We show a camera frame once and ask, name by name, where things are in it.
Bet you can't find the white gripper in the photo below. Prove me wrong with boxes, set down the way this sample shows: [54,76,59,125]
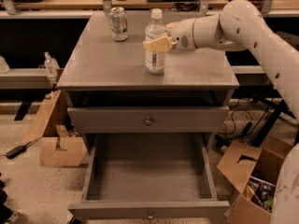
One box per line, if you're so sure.
[143,19,196,52]

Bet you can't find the clear plastic water bottle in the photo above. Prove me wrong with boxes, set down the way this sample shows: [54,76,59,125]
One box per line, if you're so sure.
[145,8,166,74]

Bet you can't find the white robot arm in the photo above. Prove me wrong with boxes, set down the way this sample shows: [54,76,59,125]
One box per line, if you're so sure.
[143,0,299,224]

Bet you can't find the closed grey top drawer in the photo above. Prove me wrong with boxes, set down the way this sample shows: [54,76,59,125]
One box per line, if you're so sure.
[67,106,228,134]

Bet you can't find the clear bottle on shelf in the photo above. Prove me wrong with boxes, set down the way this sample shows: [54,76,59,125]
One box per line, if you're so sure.
[44,51,60,76]

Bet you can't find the grey wooden drawer cabinet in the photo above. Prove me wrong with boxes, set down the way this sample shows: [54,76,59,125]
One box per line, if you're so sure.
[56,10,240,224]

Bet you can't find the open grey middle drawer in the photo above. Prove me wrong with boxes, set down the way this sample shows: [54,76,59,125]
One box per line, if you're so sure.
[68,133,229,220]

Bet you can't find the silver green soda can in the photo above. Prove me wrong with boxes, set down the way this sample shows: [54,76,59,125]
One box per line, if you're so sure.
[110,7,128,41]

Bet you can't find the cardboard box left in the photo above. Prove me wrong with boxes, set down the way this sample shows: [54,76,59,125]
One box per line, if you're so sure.
[21,91,87,167]

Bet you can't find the open cardboard box right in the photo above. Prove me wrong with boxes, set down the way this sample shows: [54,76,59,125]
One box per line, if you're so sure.
[217,136,292,224]

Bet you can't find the black power adapter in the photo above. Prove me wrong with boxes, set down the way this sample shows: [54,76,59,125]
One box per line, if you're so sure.
[6,146,26,159]

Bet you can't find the black cables on floor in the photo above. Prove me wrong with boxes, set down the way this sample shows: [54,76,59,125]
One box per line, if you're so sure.
[214,98,262,147]

